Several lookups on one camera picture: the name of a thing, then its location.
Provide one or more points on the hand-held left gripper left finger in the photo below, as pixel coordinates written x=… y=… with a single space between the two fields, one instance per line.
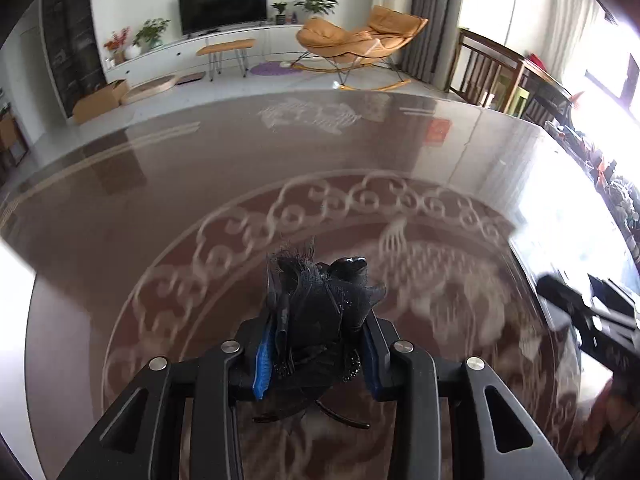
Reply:
x=261 y=365

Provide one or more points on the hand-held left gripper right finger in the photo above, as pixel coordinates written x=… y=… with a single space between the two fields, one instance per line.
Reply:
x=371 y=360

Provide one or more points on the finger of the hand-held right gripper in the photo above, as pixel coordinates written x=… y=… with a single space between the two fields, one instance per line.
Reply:
x=560 y=295
x=612 y=290

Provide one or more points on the black mesh hair accessory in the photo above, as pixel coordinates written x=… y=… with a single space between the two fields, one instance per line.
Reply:
x=320 y=320

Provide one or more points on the white container with cork bottom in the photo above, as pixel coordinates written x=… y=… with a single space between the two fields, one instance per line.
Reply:
x=12 y=335

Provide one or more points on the pile of colourful clutter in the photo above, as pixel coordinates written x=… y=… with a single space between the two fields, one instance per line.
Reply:
x=600 y=175

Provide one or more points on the dark wooden slatted chair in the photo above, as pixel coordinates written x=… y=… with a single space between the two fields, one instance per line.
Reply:
x=480 y=72
x=545 y=92

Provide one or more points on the small flat floor mat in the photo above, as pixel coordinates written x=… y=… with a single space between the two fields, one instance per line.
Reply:
x=191 y=78

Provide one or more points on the oval pink pet bed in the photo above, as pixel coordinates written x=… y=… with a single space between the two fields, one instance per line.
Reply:
x=149 y=90

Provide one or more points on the round purple mat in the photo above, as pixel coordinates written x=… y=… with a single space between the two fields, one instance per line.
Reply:
x=272 y=68

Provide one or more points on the grey curtain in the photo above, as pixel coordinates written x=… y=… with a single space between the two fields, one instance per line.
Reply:
x=435 y=20

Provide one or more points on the cardboard box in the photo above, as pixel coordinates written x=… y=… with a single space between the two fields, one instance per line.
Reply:
x=100 y=102

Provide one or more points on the wooden bench with metal legs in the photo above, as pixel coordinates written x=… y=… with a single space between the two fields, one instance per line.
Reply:
x=225 y=46

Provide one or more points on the white television cabinet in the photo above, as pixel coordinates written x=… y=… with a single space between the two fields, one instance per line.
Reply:
x=165 y=57

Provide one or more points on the orange lounge rocking chair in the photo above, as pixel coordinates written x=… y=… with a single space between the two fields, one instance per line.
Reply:
x=345 y=37

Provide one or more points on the round white vase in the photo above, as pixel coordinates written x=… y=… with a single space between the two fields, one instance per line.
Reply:
x=132 y=51

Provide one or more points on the leafy green potted plant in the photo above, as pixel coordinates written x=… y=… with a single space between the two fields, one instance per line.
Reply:
x=151 y=32

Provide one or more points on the small potted plant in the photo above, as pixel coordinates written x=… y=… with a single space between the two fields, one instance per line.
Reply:
x=280 y=12

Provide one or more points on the red flower bouquet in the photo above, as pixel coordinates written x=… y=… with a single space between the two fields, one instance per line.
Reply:
x=116 y=42

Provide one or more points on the black flat television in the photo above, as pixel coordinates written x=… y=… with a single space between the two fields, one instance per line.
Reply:
x=223 y=6

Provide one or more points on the broad-leaf green potted plant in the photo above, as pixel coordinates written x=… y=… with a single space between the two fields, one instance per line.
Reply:
x=315 y=2

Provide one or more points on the dark glass display cabinet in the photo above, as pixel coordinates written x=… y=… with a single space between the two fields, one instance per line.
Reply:
x=72 y=35

